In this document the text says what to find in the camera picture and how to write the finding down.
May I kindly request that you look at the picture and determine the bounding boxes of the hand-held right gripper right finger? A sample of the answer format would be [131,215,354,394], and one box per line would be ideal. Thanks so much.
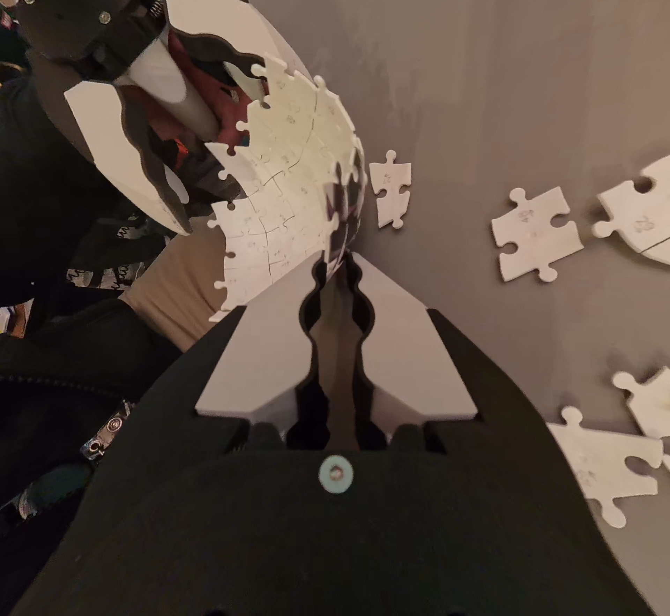
[345,252,479,449]

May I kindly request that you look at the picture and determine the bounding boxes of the row of white puzzle pieces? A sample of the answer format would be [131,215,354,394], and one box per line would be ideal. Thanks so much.
[368,149,670,530]

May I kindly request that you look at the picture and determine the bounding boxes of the person's black jacket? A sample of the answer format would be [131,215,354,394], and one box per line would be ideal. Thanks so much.
[0,297,189,616]

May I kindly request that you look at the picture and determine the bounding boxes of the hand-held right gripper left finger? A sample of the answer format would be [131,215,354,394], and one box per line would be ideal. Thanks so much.
[194,251,326,449]

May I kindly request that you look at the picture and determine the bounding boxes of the partly built puzzle ball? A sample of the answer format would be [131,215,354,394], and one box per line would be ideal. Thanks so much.
[207,52,368,325]

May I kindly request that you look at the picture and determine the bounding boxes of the metal badge clip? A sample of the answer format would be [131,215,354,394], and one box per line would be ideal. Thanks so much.
[80,400,133,462]

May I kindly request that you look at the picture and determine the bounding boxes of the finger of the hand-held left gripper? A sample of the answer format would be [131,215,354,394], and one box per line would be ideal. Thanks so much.
[63,80,193,236]
[164,0,311,84]

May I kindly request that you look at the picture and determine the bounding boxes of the person's beige trousers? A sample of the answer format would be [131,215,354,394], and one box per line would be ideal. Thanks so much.
[119,231,247,354]

